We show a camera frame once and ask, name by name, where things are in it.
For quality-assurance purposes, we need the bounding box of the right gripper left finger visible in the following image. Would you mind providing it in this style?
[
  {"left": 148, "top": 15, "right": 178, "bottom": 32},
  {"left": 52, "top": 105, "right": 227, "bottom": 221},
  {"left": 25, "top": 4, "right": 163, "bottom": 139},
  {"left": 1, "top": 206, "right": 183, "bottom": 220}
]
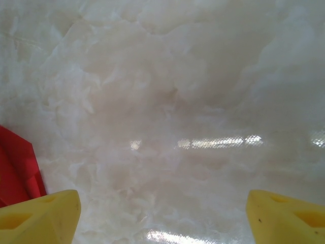
[{"left": 0, "top": 189, "right": 82, "bottom": 244}]

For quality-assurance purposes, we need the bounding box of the red square paper sheet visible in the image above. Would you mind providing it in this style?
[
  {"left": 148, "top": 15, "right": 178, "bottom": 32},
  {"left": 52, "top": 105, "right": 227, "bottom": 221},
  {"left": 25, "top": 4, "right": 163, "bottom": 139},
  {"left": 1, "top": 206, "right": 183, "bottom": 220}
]
[{"left": 0, "top": 124, "right": 47, "bottom": 208}]

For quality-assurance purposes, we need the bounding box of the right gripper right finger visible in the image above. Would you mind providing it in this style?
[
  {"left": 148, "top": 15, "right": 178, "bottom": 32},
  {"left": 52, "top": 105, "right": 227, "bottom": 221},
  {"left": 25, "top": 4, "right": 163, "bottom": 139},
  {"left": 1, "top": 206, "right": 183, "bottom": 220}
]
[{"left": 247, "top": 189, "right": 325, "bottom": 244}]

